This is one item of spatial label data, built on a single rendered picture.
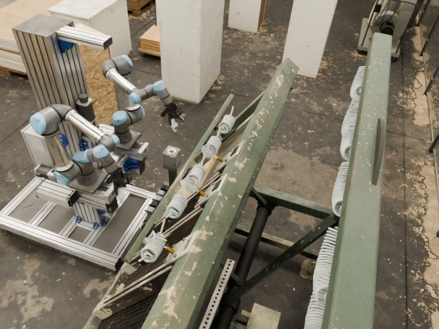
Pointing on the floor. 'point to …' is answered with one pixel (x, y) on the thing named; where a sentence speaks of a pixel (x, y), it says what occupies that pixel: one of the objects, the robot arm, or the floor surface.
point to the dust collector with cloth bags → (387, 23)
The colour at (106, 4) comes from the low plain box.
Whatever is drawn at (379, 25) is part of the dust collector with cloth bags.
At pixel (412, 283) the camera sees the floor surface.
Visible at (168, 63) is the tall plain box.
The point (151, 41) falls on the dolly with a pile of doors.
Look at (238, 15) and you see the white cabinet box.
